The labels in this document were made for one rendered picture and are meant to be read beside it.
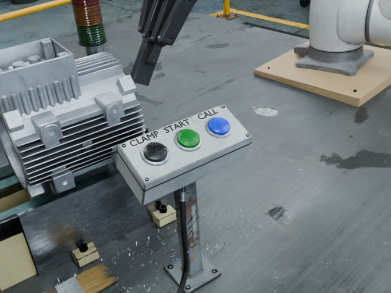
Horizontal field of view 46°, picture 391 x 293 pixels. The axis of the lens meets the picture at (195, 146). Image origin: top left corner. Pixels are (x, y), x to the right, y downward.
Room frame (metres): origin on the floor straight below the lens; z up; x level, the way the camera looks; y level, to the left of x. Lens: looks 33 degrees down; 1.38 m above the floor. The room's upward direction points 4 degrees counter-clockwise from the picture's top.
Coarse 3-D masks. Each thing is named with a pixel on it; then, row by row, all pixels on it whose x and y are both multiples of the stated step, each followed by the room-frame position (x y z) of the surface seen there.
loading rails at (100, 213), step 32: (0, 192) 0.63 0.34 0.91; (96, 192) 0.61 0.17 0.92; (128, 192) 0.64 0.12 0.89; (0, 224) 0.54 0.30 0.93; (32, 224) 0.55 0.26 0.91; (64, 224) 0.58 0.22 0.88; (96, 224) 0.60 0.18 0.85; (128, 224) 0.63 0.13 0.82; (160, 224) 0.64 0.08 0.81; (0, 256) 0.53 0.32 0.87; (32, 256) 0.55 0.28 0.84; (64, 256) 0.57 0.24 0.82; (96, 256) 0.57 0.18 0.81; (0, 288) 0.51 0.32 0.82
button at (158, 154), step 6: (150, 144) 0.49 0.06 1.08; (156, 144) 0.49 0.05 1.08; (162, 144) 0.50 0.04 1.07; (144, 150) 0.48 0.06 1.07; (150, 150) 0.48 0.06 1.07; (156, 150) 0.48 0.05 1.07; (162, 150) 0.49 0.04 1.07; (150, 156) 0.47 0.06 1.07; (156, 156) 0.48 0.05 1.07; (162, 156) 0.48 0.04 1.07
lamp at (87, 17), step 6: (72, 6) 1.02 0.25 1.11; (78, 6) 1.00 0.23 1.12; (84, 6) 1.00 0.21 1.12; (90, 6) 1.01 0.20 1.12; (96, 6) 1.01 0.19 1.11; (78, 12) 1.00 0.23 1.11; (84, 12) 1.00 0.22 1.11; (90, 12) 1.00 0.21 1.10; (96, 12) 1.01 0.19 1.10; (78, 18) 1.01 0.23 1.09; (84, 18) 1.00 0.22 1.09; (90, 18) 1.00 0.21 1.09; (96, 18) 1.01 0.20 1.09; (78, 24) 1.01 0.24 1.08; (84, 24) 1.00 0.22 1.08; (90, 24) 1.00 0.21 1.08; (96, 24) 1.01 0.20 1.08
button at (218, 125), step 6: (210, 120) 0.54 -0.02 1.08; (216, 120) 0.54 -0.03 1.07; (222, 120) 0.54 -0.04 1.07; (210, 126) 0.53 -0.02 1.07; (216, 126) 0.53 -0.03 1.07; (222, 126) 0.53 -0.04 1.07; (228, 126) 0.54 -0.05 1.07; (216, 132) 0.53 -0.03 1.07; (222, 132) 0.53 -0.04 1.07; (228, 132) 0.53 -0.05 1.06
